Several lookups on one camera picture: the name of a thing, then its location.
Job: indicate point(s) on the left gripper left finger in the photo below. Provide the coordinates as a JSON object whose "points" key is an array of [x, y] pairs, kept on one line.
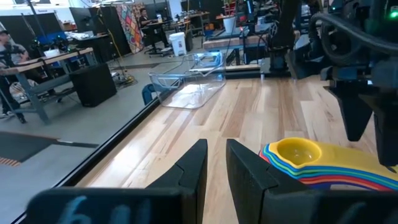
{"points": [[124, 205]]}

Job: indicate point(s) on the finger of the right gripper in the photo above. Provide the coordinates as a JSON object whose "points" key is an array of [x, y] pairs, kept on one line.
{"points": [[354, 118], [388, 133]]}

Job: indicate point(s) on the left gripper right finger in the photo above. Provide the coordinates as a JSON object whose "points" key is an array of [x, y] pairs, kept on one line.
{"points": [[311, 208]]}

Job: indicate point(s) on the purple measuring cup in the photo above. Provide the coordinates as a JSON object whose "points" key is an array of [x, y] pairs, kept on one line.
{"points": [[320, 186]]}

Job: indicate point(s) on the red measuring cup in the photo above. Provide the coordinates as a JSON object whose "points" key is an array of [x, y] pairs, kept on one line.
{"points": [[326, 181]]}

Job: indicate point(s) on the yellow measuring cup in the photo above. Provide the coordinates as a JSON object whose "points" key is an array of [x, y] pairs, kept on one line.
{"points": [[342, 155]]}

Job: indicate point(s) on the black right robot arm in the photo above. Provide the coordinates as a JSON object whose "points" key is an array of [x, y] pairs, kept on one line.
{"points": [[281, 28]]}

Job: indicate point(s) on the clear plastic basket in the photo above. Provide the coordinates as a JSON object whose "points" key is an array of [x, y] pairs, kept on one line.
{"points": [[192, 93]]}

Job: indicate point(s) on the black hazard-striped floor mat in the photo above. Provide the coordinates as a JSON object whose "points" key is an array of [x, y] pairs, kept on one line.
{"points": [[25, 146]]}

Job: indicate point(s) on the black box cabinet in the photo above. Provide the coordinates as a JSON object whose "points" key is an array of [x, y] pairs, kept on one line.
{"points": [[93, 84]]}

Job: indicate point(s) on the white bucket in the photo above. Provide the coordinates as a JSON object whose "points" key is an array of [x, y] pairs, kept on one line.
{"points": [[230, 25]]}

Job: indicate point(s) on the wooden workbench grey legs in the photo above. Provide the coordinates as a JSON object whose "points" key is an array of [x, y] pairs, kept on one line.
{"points": [[46, 59]]}

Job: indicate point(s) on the white waste bin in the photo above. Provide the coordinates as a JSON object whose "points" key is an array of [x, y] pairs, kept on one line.
{"points": [[178, 45]]}

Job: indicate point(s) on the colourful patterned quilt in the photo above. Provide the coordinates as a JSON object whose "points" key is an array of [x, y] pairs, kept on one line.
{"points": [[129, 28]]}

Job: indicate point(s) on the person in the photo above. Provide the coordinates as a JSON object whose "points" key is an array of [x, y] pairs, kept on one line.
{"points": [[12, 56], [144, 18]]}

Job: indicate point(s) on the black metal table frame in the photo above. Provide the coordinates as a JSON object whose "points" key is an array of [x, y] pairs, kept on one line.
{"points": [[124, 129]]}

